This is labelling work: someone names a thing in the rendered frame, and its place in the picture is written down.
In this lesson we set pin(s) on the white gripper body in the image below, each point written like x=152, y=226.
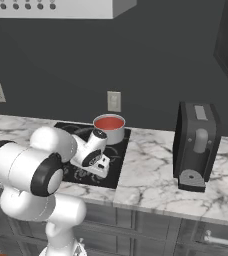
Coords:
x=97, y=172

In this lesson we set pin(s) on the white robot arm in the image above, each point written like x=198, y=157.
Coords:
x=22, y=166

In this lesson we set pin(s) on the red marinara sauce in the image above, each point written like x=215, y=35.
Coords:
x=109, y=123

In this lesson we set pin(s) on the black hob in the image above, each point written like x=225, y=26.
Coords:
x=116, y=166

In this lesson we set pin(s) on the grey saucepan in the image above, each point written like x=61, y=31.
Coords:
x=115, y=136

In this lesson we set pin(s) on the grey cupboard door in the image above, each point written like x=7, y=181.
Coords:
x=126, y=233

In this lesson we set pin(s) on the black coffee machine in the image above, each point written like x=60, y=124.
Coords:
x=194, y=146

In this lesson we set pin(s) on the grey drawer front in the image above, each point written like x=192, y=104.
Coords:
x=192, y=240

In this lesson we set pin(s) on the white range hood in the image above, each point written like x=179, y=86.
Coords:
x=69, y=10

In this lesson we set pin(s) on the beige wall outlet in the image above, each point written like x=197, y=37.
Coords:
x=114, y=101

